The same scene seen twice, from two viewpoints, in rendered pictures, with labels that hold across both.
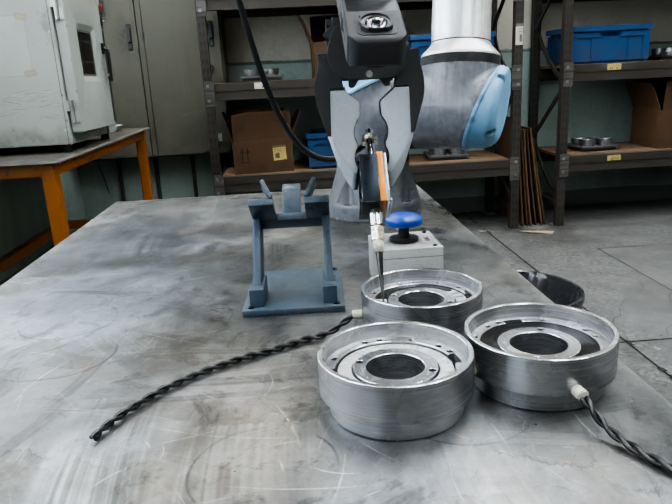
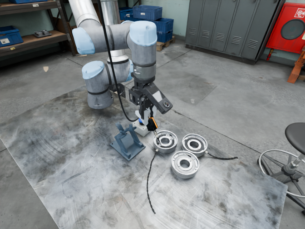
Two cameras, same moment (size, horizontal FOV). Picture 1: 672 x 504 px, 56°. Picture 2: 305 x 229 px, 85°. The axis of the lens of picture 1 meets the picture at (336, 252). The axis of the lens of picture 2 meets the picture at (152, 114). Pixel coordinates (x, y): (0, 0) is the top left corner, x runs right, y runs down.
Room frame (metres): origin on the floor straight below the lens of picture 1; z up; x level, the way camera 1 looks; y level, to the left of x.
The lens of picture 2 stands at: (0.23, 0.32, 1.39)
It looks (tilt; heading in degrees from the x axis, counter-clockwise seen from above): 40 degrees down; 313
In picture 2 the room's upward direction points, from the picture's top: straight up
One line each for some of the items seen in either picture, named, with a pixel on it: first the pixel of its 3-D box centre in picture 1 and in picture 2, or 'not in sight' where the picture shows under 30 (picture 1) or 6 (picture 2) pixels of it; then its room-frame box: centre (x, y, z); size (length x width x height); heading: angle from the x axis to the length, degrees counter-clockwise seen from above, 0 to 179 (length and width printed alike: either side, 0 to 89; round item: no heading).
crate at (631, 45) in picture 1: (596, 45); not in sight; (4.23, -1.74, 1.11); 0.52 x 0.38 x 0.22; 93
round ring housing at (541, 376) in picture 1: (538, 354); (194, 146); (0.42, -0.14, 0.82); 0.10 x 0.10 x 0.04
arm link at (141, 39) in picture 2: not in sight; (143, 43); (0.60, -0.04, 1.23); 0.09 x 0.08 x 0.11; 157
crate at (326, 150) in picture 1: (347, 146); (0, 37); (4.14, -0.11, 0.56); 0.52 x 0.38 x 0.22; 90
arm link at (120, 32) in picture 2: not in sight; (127, 36); (0.70, -0.06, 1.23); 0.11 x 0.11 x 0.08; 67
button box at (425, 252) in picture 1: (403, 257); (142, 125); (0.67, -0.07, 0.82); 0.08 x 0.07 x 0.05; 3
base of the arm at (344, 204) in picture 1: (373, 182); (99, 94); (1.02, -0.07, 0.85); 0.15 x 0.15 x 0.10
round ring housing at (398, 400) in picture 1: (395, 377); (184, 165); (0.39, -0.04, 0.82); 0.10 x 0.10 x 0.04
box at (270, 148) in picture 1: (263, 139); not in sight; (4.09, 0.43, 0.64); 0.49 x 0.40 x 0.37; 98
